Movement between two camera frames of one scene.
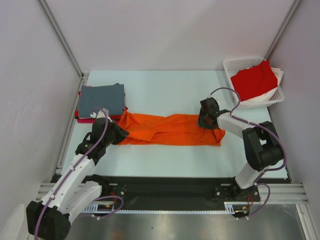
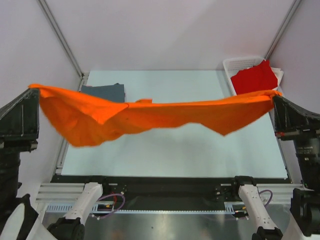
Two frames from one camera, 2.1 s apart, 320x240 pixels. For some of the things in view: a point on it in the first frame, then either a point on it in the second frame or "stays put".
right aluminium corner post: x=282 y=28 stays put
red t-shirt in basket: x=253 y=81 stays put
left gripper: x=121 y=133 to x=20 y=125
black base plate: x=177 y=193 stays put
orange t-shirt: x=181 y=129 to x=82 y=121
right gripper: x=204 y=120 to x=292 y=133
